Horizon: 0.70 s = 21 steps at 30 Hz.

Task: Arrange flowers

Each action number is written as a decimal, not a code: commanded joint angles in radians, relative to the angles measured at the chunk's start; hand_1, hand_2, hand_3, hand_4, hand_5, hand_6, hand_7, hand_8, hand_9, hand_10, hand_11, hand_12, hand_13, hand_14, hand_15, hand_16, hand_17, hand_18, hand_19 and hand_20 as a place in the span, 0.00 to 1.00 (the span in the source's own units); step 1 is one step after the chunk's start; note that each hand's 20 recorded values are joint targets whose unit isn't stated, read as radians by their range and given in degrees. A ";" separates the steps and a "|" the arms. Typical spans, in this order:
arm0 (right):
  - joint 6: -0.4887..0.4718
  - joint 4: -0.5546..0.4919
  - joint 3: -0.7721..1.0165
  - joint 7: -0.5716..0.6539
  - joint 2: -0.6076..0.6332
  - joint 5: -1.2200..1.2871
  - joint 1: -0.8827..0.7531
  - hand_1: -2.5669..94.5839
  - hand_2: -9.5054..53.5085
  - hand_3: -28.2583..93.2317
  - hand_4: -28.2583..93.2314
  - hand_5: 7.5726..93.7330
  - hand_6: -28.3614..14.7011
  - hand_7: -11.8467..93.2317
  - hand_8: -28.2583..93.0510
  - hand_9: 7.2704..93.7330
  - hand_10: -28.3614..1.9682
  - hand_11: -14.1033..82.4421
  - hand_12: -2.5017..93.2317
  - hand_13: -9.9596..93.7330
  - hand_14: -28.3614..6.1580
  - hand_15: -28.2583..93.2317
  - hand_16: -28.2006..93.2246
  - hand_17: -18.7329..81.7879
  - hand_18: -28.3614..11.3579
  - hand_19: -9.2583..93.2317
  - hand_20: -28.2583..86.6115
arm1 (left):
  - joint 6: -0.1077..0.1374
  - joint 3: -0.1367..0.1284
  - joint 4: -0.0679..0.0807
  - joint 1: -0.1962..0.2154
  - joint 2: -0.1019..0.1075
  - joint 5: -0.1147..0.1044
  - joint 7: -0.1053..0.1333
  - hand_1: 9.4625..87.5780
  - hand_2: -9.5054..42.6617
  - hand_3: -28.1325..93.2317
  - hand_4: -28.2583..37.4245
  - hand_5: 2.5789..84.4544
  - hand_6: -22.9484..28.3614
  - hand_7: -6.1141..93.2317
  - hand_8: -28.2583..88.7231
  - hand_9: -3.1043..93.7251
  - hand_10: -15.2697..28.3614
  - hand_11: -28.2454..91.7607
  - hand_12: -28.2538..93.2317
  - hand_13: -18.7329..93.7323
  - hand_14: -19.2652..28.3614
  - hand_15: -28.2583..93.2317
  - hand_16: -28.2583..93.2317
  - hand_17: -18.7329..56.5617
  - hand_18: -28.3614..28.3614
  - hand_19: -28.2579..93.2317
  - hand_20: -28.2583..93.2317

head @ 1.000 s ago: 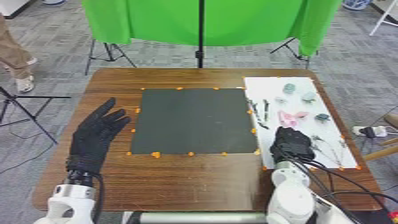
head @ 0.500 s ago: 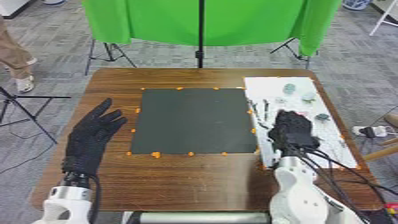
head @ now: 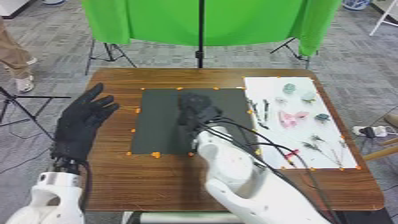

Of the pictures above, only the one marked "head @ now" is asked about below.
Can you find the white power strip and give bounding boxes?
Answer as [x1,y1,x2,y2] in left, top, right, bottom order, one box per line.
[352,125,391,139]

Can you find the green sprig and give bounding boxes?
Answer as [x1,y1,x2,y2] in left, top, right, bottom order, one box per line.
[300,141,345,167]

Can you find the red flower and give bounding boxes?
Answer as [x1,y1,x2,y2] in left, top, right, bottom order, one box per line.
[282,149,302,160]

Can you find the pale grey bar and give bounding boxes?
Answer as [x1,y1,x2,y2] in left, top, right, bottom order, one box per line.
[121,211,233,224]

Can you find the white sheet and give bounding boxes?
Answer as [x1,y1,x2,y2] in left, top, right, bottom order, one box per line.
[241,76,362,171]

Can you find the person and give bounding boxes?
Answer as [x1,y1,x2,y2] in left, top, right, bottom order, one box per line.
[0,16,39,94]

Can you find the black tripod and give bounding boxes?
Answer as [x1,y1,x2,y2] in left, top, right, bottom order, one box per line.
[0,86,73,142]

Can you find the dark mat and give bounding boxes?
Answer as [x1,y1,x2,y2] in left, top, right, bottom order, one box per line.
[128,87,263,156]

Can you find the black backdrop pole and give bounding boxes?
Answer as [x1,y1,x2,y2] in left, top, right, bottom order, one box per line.
[195,0,206,70]

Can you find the pink flower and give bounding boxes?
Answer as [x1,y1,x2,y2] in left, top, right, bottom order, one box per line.
[277,110,311,129]

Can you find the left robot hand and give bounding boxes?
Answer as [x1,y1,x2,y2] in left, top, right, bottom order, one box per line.
[50,82,121,165]

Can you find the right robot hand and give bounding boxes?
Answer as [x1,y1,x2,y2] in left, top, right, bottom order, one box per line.
[176,92,225,135]

